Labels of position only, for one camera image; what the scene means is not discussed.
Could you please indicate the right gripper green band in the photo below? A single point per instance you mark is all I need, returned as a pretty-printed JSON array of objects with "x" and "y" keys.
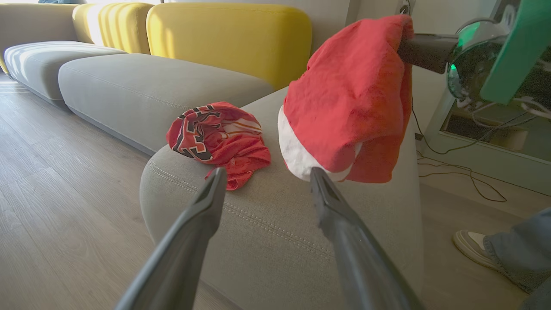
[{"x": 473, "y": 64}]

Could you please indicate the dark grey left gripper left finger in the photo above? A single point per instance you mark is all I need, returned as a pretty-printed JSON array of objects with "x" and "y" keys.
[{"x": 181, "y": 254}]

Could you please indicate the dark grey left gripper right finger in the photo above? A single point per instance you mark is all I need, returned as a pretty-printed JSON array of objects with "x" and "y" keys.
[{"x": 361, "y": 267}]

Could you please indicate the red and white garment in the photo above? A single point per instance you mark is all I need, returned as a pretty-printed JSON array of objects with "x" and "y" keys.
[{"x": 348, "y": 94}]

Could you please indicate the red basketball jersey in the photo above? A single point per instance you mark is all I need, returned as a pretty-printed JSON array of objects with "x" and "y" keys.
[{"x": 228, "y": 146}]

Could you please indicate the grey stitched sofa seat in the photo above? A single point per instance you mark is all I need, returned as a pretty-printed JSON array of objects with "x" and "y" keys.
[{"x": 267, "y": 232}]

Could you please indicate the smooth yellow sofa backrest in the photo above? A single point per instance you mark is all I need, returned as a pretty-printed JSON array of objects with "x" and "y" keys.
[{"x": 228, "y": 38}]

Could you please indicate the light grey sofa seat cushion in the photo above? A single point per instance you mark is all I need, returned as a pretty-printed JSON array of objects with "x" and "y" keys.
[{"x": 47, "y": 64}]

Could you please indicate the ribbed yellow sofa backrest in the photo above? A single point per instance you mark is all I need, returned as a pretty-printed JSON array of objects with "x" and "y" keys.
[{"x": 116, "y": 26}]

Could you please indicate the white sneaker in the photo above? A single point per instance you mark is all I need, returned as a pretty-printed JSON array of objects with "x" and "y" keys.
[{"x": 469, "y": 247}]

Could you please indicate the blue jeans leg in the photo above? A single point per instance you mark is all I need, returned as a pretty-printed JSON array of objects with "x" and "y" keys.
[{"x": 525, "y": 249}]

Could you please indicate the black wall plug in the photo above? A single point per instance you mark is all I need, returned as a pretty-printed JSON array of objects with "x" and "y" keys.
[{"x": 404, "y": 9}]

